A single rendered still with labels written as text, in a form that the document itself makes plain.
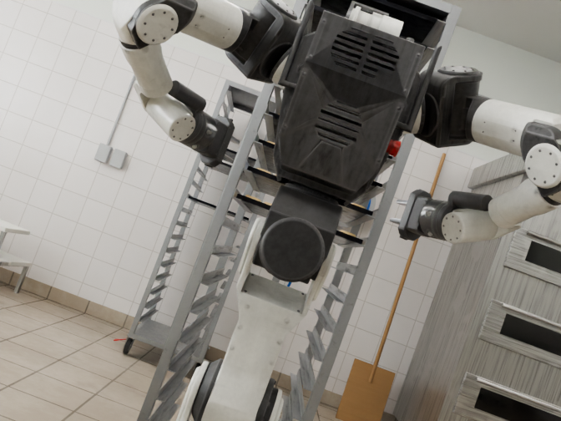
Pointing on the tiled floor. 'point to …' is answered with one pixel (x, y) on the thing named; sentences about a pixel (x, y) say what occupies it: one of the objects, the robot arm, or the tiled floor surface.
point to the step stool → (12, 255)
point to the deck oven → (492, 322)
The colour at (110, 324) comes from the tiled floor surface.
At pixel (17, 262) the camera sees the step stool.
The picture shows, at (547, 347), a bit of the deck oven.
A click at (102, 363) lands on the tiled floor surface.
